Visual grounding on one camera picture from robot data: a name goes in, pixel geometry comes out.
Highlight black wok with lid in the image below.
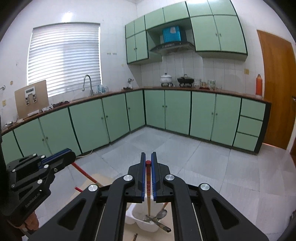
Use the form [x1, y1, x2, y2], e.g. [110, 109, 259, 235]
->
[177, 74, 194, 87]

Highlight white enamel pot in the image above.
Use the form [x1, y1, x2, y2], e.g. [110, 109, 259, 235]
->
[160, 73, 173, 87]

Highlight orange thermos bottle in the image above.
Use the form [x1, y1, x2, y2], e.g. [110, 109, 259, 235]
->
[255, 74, 263, 97]

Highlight brown wooden door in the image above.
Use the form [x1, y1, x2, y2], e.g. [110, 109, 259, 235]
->
[257, 30, 295, 150]

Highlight black range hood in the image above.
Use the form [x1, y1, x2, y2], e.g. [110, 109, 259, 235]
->
[151, 41, 195, 56]

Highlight green upper kitchen cabinets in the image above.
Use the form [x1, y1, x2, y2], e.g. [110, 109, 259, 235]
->
[125, 1, 248, 65]

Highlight white window blind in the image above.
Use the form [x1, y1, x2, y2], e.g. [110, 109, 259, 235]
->
[27, 22, 102, 97]

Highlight cardboard box with dispenser print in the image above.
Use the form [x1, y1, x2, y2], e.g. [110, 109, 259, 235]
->
[15, 80, 49, 118]

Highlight green kitchen cabinets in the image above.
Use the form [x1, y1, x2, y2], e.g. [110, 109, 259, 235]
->
[125, 1, 248, 65]
[1, 88, 271, 163]

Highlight bamboo chopstick red end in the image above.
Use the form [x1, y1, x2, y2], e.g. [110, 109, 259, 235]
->
[71, 162, 103, 187]

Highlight black chopstick gold band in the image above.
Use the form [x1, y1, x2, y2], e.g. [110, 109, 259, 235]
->
[146, 215, 171, 232]

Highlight blue box on hood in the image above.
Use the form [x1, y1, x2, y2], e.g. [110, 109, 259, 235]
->
[163, 26, 182, 43]

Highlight chrome kitchen faucet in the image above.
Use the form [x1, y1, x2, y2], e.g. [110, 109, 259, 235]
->
[82, 74, 94, 96]

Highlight person's left hand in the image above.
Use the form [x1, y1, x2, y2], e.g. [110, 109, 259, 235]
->
[24, 212, 40, 231]

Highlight white two-compartment utensil holder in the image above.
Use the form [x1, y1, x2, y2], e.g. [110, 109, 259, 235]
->
[125, 203, 159, 232]

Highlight green lower kitchen cabinets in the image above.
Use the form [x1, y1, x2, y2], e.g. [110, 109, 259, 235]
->
[1, 88, 271, 163]

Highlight silver metal spoon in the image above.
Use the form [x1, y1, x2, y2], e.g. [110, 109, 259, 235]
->
[156, 209, 167, 220]

